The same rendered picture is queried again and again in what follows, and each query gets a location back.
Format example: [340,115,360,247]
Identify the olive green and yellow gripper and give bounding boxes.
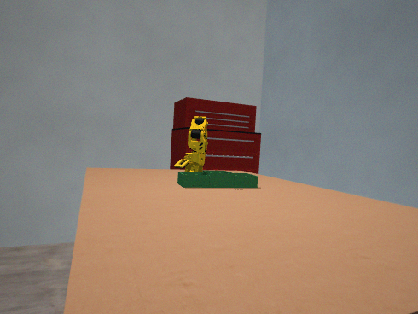
[174,151,205,172]

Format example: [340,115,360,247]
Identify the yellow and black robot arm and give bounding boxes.
[188,116,208,157]

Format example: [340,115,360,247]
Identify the green rack of three bins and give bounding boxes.
[177,170,258,188]

